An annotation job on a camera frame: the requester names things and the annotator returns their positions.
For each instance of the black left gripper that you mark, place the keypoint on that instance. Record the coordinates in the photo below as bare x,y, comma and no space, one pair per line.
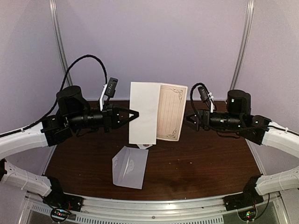
107,117

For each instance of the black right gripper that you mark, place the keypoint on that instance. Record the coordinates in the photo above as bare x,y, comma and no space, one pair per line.
202,121

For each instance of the grey envelope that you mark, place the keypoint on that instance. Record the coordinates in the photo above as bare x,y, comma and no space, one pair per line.
128,167

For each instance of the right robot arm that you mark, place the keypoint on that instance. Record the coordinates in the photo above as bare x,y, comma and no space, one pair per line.
238,122

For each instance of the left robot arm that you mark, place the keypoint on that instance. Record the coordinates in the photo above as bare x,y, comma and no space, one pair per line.
74,114

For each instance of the white sticker sheet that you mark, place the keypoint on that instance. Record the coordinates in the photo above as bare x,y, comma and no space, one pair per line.
142,147

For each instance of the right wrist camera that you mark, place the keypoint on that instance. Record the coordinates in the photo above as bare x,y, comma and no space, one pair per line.
207,98

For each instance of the front aluminium rail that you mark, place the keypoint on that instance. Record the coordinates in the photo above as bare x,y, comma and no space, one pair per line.
211,210

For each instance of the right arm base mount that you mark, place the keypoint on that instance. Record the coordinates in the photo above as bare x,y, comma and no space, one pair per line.
245,203

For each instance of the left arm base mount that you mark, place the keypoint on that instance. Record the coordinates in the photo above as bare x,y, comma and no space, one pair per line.
61,204

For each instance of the right aluminium frame post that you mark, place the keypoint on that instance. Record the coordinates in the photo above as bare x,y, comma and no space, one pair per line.
244,42

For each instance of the aluminium frame post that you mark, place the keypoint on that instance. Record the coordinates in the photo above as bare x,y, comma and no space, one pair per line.
57,33
244,42

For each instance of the left aluminium frame post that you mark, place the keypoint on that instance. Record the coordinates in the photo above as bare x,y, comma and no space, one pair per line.
57,33

